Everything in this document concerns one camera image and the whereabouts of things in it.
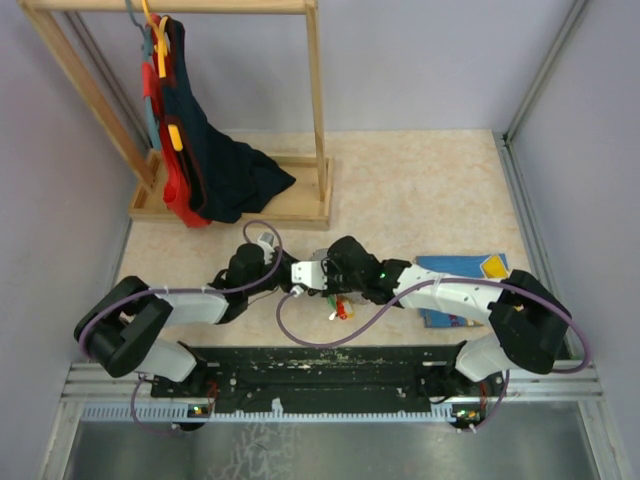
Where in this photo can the blue yellow booklet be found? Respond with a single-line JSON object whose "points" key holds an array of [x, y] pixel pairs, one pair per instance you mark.
{"points": [[488, 266]]}

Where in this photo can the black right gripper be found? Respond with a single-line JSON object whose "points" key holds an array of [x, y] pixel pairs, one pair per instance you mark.
{"points": [[328, 267]]}

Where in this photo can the red garment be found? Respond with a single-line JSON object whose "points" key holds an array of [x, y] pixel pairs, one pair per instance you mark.
{"points": [[176, 189]]}

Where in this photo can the yellow hanger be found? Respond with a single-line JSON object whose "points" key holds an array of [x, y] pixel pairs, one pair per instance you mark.
{"points": [[158, 26]]}

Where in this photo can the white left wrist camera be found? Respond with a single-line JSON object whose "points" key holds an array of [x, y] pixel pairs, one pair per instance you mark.
{"points": [[266, 239]]}

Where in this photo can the green key tag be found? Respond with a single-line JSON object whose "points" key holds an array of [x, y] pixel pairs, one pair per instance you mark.
{"points": [[332, 302]]}

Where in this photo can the wooden clothes rack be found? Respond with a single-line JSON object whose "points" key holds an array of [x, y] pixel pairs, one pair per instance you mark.
{"points": [[306, 205]]}

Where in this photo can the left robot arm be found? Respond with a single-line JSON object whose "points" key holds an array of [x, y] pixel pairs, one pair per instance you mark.
{"points": [[122, 331]]}

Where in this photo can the dark navy garment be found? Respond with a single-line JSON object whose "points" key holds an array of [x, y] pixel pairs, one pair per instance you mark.
{"points": [[229, 178]]}

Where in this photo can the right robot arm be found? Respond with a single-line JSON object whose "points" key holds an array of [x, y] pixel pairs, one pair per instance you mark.
{"points": [[527, 328]]}

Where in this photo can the aluminium corner rail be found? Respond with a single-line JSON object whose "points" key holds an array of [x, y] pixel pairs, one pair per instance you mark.
{"points": [[566, 31]]}

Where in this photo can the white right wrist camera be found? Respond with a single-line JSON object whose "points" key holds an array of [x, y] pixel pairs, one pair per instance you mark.
{"points": [[309, 274]]}

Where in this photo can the teal hanger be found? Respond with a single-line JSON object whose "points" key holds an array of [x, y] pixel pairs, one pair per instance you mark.
{"points": [[146, 71]]}

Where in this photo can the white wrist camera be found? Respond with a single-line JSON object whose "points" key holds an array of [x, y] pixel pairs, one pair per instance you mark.
{"points": [[266, 239], [309, 274]]}

